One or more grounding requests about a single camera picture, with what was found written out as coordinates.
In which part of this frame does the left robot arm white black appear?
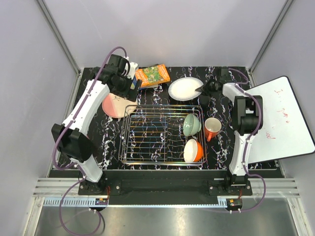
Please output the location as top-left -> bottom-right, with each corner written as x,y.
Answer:
51,54 -> 142,195

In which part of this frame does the orange bowl white inside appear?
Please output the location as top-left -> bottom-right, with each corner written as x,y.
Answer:
183,139 -> 203,163

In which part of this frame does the pink cream floral plate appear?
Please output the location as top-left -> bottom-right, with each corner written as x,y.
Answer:
102,93 -> 138,118

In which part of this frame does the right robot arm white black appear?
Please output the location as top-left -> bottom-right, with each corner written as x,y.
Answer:
195,67 -> 263,195

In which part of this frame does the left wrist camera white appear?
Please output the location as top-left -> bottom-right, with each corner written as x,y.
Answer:
125,57 -> 139,79

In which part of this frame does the white paper plate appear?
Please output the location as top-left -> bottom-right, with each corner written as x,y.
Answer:
168,77 -> 204,101

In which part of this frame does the steel wire dish rack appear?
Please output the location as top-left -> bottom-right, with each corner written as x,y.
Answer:
119,105 -> 207,166

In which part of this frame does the white dry erase board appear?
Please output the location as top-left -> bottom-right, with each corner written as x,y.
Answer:
247,76 -> 315,164

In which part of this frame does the blue book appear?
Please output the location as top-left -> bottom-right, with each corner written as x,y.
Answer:
130,76 -> 142,91

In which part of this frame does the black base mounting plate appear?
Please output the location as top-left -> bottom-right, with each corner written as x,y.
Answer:
78,170 -> 252,206

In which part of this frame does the pale green ceramic bowl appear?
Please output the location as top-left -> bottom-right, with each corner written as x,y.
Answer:
183,114 -> 201,137

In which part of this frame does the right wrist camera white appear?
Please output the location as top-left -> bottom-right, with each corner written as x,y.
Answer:
220,67 -> 231,80

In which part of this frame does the orange ceramic mug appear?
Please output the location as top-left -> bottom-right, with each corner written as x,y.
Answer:
204,118 -> 221,142

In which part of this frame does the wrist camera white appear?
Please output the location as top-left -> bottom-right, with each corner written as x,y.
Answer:
125,57 -> 139,79
220,67 -> 231,80

